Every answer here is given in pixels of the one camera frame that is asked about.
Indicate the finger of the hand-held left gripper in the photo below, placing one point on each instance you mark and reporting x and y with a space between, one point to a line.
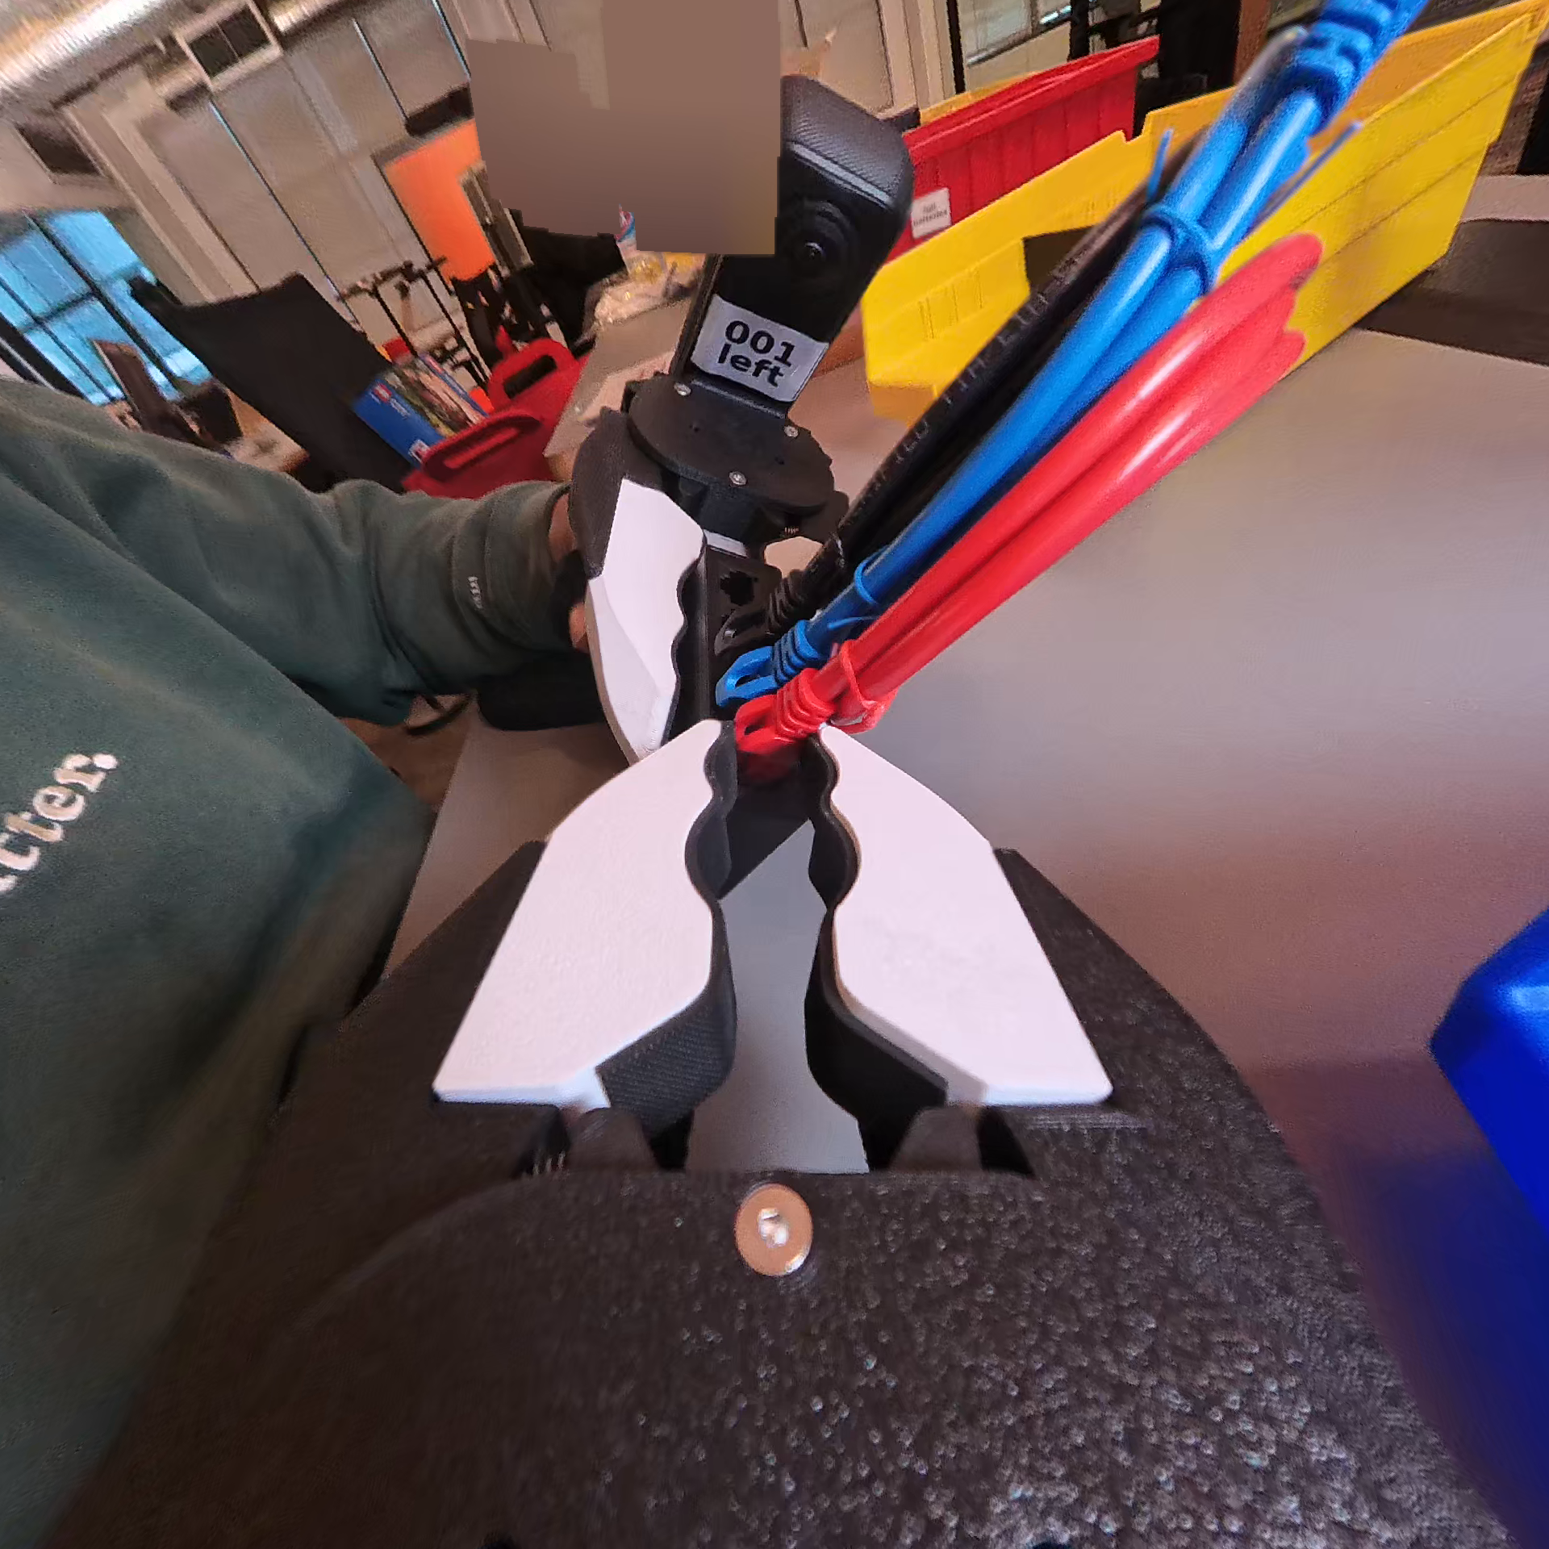
642 605

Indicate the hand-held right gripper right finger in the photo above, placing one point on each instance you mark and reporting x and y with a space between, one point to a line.
955 968

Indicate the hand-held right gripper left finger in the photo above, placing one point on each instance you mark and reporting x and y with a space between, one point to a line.
581 944

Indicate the black ethernet coupler port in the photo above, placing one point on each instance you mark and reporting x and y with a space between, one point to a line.
732 596

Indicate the blue plastic bin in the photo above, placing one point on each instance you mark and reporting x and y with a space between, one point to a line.
1501 1040

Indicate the person's left forearm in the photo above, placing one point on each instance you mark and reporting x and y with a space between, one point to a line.
422 592

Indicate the person's left hand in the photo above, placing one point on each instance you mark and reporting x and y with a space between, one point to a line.
575 610

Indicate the red tool bag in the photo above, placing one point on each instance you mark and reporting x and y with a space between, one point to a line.
491 457
533 378

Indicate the yellow plastic bin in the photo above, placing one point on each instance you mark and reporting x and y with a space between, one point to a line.
955 313
1391 181

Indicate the blue printed box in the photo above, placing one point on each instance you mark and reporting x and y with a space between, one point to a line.
417 406

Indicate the orange panel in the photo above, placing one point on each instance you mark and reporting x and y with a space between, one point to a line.
441 199

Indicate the red plastic bin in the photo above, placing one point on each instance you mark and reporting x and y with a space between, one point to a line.
1029 133

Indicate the person in green sweatshirt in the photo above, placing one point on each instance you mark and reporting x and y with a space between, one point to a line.
157 907

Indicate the black chair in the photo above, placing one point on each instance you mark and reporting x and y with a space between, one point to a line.
290 363

